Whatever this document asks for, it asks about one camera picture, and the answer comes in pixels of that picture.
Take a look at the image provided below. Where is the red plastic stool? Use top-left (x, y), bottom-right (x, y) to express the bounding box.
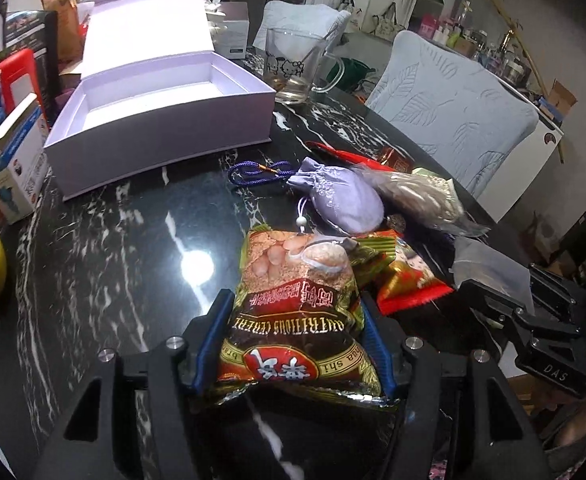
top-left (0, 48), bottom-right (44, 114)

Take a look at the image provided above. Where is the glass mug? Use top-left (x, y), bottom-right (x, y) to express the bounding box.
top-left (264, 28), bottom-right (345, 105)

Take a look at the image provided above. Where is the lavender gift box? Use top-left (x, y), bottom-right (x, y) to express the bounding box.
top-left (44, 0), bottom-right (276, 200)

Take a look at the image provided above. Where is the blue white carton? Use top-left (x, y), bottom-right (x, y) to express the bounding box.
top-left (0, 92), bottom-right (49, 224)

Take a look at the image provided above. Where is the clear plastic bag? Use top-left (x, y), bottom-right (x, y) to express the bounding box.
top-left (451, 236), bottom-right (535, 314)

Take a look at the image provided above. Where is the red snack packet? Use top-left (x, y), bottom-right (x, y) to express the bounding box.
top-left (350, 230), bottom-right (453, 316)

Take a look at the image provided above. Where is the purple drawstring pouch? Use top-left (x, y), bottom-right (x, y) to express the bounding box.
top-left (228, 157), bottom-right (384, 235)

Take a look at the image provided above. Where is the far light blue cushion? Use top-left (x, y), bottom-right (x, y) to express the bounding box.
top-left (253, 0), bottom-right (351, 52)

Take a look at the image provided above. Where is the clear bag white snack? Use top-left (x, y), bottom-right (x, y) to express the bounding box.
top-left (354, 164), bottom-right (489, 237)

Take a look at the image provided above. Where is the white tissue box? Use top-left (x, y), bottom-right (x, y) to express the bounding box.
top-left (205, 0), bottom-right (250, 60)

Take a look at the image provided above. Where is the cereal snack packet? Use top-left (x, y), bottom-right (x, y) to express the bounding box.
top-left (215, 224), bottom-right (392, 405)

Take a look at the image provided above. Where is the dark red chocolate packet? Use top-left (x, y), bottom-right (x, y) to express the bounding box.
top-left (305, 141), bottom-right (414, 174)

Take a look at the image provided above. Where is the black snack box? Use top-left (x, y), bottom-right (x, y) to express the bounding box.
top-left (5, 11), bottom-right (61, 125)

